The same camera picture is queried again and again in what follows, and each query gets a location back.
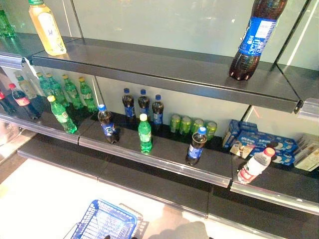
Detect large green soda bottle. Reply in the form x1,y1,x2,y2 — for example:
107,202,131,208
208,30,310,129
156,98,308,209
0,9,17,39

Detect large Pepsi cola bottle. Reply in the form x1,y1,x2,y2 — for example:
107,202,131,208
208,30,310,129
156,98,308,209
228,0,289,82

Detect beige snack package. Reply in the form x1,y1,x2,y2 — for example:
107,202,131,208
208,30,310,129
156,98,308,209
229,140,256,159

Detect reflective metal end panel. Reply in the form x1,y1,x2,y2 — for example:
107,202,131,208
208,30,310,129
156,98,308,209
0,117,38,165

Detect Pepsi cola bottle blue cap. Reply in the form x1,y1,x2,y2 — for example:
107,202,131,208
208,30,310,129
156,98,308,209
151,94,165,135
97,104,121,144
185,126,208,166
138,89,151,118
121,87,137,122

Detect small yellow tea bottle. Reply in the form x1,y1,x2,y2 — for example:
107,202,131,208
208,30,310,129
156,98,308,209
14,72,38,100

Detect blue plastic shopping basket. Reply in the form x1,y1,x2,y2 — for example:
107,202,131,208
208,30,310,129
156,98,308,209
63,198,150,239

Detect black base shelf board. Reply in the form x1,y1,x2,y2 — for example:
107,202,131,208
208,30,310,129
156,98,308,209
206,186,319,239
97,159,211,220
16,131,100,184

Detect dark shelf upright post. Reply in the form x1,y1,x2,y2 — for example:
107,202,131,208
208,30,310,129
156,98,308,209
275,0,313,67
61,0,84,39

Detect Coca-Cola bottle red cap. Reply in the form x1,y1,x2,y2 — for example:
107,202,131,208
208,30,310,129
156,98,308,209
8,83,42,120
0,91,15,117

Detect white snack box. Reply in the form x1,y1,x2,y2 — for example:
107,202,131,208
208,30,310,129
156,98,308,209
298,133,319,156
293,146,319,172

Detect blue Oreo cookie pack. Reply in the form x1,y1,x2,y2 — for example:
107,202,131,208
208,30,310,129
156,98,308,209
270,149,296,167
236,130,299,153

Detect black shelf with clear rail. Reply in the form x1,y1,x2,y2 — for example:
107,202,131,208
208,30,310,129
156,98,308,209
78,111,234,189
275,63,319,122
0,32,84,69
0,98,100,145
229,146,319,216

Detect large yellow tea bottle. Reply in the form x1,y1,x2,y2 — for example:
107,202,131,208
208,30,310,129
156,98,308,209
27,0,67,56

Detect black metal shelf board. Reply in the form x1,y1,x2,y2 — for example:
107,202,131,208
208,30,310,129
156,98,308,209
31,37,301,115

